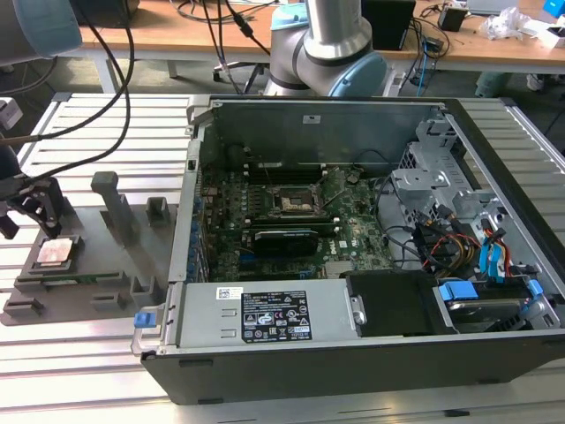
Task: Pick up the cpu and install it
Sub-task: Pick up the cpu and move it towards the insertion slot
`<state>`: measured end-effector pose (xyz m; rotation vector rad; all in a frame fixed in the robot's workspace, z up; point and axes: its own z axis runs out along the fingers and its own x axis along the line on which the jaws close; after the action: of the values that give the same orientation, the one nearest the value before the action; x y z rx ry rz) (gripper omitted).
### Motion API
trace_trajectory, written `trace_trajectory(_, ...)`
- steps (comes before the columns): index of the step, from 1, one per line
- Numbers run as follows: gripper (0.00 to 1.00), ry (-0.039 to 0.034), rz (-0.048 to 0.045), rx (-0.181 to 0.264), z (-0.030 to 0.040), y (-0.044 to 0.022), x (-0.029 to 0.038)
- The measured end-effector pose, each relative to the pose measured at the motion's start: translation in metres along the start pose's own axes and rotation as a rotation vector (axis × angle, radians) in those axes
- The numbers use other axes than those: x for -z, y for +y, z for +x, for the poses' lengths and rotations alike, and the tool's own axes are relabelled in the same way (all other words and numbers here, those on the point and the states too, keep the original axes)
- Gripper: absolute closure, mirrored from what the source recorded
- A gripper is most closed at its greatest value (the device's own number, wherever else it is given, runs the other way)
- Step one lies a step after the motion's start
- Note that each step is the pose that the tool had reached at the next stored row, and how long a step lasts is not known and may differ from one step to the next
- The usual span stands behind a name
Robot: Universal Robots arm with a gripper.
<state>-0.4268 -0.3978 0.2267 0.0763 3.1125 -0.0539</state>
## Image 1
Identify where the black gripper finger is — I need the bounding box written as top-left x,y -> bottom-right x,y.
0,214 -> 19,240
8,176 -> 65,239

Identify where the silver square CPU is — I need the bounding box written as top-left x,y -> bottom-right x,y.
36,237 -> 74,267

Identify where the metal socket cover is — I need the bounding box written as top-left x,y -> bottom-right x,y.
312,166 -> 346,208

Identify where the CPU socket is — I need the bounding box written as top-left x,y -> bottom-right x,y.
266,183 -> 330,220

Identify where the grey parts rack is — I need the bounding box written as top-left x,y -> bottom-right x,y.
0,170 -> 180,328

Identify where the green RAM stick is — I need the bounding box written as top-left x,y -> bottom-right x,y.
41,273 -> 124,284

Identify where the grey power supply with label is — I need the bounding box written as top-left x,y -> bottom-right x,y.
161,280 -> 355,354

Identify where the black bag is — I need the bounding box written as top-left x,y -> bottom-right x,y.
70,0 -> 140,28

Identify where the long wooden desk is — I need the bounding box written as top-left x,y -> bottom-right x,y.
52,0 -> 275,94

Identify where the office chair base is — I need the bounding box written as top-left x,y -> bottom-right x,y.
214,60 -> 273,95

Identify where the black graphics card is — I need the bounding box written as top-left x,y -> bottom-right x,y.
252,226 -> 320,258

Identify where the silver chipset heatsink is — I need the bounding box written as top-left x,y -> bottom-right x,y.
325,260 -> 354,278

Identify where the green motherboard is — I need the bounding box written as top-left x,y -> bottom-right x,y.
196,165 -> 394,284

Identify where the black open PC case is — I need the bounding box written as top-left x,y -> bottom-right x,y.
131,95 -> 565,405

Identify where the black plastic shroud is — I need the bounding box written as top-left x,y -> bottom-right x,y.
343,270 -> 443,339

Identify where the white power strip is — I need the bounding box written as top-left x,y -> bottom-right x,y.
382,70 -> 408,97

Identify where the silver metal drive cage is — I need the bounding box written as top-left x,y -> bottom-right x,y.
390,112 -> 509,231

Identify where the small black box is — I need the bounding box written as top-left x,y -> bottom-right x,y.
438,4 -> 468,33

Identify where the hard disk in blue carrier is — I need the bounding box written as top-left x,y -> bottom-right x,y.
432,277 -> 557,336

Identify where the teal bin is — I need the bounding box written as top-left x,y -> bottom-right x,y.
474,70 -> 513,98

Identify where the wooden desk with clutter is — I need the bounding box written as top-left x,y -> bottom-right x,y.
399,0 -> 565,96

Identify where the grey laptop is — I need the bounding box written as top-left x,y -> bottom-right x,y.
466,0 -> 520,15

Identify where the clear plastic bag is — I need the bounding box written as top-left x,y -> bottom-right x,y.
478,6 -> 538,42

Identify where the white shoe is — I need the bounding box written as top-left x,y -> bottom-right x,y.
525,72 -> 553,93

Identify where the flat white box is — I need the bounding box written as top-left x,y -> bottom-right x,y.
520,24 -> 565,49

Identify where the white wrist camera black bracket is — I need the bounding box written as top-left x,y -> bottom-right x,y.
0,99 -> 24,130

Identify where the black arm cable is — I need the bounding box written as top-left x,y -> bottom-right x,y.
0,0 -> 136,189

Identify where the black cable coil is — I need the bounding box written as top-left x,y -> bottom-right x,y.
176,0 -> 275,22

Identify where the thin black looped wire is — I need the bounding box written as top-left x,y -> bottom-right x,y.
352,148 -> 390,178

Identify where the black wire bundle in case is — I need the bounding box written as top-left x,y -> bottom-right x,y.
373,174 -> 427,271

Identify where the hanging blue cable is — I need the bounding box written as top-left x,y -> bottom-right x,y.
418,37 -> 436,96

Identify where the red yellow orange wire bundle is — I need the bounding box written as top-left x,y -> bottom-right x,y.
421,232 -> 483,271

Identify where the blue flat wire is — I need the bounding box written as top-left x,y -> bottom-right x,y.
478,236 -> 512,284

